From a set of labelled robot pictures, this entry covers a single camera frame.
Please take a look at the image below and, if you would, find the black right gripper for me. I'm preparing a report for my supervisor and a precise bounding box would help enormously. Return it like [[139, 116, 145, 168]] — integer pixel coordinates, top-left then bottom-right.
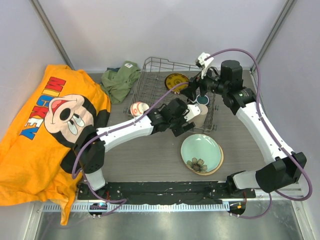
[[182, 63, 230, 101]]

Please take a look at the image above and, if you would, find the light green flower plate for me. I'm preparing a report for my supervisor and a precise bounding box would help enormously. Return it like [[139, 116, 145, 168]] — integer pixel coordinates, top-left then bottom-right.
[[180, 134, 219, 165]]

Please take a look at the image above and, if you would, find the cream bird painted plate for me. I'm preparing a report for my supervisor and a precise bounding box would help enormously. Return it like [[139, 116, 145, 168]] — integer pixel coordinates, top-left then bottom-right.
[[183, 145, 224, 176]]

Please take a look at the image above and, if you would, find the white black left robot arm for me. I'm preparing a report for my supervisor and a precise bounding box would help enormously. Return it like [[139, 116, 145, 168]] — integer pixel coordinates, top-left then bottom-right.
[[72, 98, 201, 200]]

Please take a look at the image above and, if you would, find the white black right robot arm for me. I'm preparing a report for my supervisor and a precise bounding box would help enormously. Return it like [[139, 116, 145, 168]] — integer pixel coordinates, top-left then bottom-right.
[[181, 60, 307, 198]]

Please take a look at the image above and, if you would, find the dark green mug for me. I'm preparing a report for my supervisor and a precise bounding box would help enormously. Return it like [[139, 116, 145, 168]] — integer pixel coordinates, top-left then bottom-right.
[[187, 94, 210, 106]]

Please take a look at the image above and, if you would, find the beige paper cup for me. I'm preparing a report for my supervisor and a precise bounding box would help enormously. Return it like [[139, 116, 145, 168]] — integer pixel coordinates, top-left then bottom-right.
[[193, 104, 208, 128]]

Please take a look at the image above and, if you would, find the yellow patterned small plate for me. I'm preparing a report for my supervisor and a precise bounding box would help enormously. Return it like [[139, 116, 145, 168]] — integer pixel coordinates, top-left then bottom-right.
[[164, 73, 189, 94]]

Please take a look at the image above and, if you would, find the white red patterned bowl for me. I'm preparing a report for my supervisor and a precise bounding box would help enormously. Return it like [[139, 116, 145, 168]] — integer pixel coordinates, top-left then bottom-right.
[[129, 101, 150, 117]]

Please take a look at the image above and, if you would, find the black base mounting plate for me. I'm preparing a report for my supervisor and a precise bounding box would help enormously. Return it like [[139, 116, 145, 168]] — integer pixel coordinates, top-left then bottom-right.
[[76, 180, 257, 204]]

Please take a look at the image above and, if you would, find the green crumpled cloth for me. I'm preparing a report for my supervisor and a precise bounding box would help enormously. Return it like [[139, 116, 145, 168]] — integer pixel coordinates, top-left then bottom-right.
[[100, 61, 141, 104]]

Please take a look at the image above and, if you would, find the orange Mickey t-shirt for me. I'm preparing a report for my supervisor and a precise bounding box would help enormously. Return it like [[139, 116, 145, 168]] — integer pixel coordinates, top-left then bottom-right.
[[0, 65, 111, 226]]

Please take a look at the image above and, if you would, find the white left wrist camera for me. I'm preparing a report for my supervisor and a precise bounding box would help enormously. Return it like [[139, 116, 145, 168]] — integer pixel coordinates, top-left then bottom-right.
[[184, 104, 201, 122]]

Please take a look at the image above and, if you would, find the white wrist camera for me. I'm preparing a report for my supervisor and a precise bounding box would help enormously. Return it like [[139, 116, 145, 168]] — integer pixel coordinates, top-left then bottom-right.
[[195, 52, 214, 79], [184, 104, 201, 122]]

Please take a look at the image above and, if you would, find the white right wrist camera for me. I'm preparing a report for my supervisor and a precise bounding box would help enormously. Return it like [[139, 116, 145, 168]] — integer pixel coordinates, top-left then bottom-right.
[[195, 52, 214, 79]]

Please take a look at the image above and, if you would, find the grey wire dish rack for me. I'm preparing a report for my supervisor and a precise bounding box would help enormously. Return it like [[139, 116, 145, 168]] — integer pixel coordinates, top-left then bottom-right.
[[123, 57, 218, 134]]

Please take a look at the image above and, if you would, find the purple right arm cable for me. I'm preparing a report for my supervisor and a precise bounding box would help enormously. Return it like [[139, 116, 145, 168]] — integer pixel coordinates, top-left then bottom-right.
[[204, 48, 313, 220]]

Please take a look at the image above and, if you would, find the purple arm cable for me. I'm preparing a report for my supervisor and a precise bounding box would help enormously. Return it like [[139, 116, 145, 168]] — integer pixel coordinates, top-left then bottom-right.
[[71, 81, 191, 223], [204, 48, 313, 220]]

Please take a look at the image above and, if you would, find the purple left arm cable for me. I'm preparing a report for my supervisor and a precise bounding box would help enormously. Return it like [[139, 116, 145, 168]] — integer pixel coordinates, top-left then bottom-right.
[[71, 81, 191, 223]]

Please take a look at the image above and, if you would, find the right aluminium frame post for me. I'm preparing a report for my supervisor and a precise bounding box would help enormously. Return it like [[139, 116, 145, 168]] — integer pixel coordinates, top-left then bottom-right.
[[256, 0, 297, 64]]

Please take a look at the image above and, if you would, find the white slotted cable duct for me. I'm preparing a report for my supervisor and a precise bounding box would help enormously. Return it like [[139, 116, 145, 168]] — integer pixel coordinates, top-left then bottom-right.
[[39, 202, 231, 213]]

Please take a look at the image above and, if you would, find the grey aluminium frame post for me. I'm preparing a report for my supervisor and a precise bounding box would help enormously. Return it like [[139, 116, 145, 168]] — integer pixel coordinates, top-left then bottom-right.
[[29, 0, 75, 70]]

